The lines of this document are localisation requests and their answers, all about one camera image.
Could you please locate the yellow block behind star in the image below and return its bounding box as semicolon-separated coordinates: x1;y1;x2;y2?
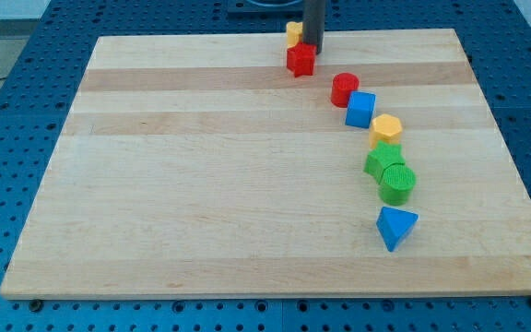
286;21;303;48

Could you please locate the yellow hexagon block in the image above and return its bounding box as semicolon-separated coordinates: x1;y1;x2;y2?
369;113;403;148

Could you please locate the red cylinder block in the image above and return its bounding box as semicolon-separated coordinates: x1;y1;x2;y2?
330;72;360;108

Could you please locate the blue cube block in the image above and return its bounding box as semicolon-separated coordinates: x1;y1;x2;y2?
345;91;376;129

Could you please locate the red star block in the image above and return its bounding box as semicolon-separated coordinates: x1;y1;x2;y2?
286;42;317;77

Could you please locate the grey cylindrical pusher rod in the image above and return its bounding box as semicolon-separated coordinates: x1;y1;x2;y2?
301;0;326;55

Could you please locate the green star block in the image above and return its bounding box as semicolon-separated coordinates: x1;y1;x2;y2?
363;141;406;184

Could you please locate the green cylinder block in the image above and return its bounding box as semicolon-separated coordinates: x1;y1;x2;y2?
379;164;417;206

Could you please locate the blue triangle block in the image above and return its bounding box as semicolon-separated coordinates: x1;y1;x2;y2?
376;207;419;252

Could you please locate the wooden board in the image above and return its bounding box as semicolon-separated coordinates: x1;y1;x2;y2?
0;29;531;300

